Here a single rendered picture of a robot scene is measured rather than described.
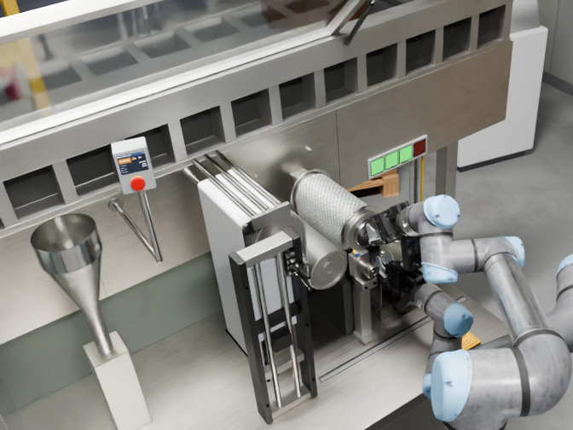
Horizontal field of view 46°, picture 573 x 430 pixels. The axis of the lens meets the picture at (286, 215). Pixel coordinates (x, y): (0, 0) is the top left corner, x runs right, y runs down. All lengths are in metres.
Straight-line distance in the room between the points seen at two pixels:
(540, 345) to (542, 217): 2.86
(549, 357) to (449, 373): 0.17
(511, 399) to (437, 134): 1.33
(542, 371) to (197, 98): 1.07
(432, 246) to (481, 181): 2.86
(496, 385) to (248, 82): 1.04
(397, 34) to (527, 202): 2.28
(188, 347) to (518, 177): 2.86
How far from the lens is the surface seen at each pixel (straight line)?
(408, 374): 1.91
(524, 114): 4.44
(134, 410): 1.85
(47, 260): 1.49
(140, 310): 2.01
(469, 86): 2.39
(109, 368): 1.72
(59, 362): 2.02
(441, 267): 1.50
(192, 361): 2.02
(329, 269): 1.81
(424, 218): 1.52
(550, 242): 3.90
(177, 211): 1.88
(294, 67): 1.89
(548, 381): 1.21
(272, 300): 1.60
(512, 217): 4.05
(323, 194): 1.87
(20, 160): 1.68
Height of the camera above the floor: 2.34
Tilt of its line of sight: 35 degrees down
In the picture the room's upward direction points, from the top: 7 degrees counter-clockwise
